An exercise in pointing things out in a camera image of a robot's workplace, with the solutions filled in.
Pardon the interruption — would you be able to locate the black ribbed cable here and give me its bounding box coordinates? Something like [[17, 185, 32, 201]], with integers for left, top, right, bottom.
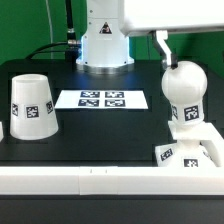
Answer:
[[65, 0, 82, 48]]

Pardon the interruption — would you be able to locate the white lamp base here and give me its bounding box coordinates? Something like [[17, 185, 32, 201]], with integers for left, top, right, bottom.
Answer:
[[155, 121, 218, 168]]

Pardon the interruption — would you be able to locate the white lamp shade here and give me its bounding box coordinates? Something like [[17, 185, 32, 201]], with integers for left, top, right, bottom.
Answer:
[[10, 74, 58, 140]]

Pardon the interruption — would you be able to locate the white lamp bulb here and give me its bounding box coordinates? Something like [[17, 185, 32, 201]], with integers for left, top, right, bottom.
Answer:
[[161, 61, 207, 127]]

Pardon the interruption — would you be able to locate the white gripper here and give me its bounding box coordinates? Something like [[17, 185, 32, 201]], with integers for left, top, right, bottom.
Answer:
[[120, 0, 224, 70]]

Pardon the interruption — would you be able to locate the thin white cable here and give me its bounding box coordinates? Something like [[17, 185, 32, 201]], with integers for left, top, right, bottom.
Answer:
[[45, 0, 55, 60]]

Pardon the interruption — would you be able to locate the white right wall bar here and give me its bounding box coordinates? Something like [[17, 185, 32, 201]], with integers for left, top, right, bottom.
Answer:
[[202, 124, 224, 167]]

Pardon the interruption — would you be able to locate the white marker sheet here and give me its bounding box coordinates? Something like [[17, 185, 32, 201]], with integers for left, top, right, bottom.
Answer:
[[55, 90, 148, 109]]

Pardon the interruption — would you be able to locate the white left wall bar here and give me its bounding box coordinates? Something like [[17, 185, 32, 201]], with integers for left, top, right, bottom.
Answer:
[[0, 121, 4, 142]]

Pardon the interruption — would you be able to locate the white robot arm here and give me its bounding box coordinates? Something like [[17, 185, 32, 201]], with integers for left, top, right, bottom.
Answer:
[[76, 0, 224, 74]]

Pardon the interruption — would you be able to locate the black curved cable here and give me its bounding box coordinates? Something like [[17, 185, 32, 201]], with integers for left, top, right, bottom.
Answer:
[[25, 41, 82, 60]]

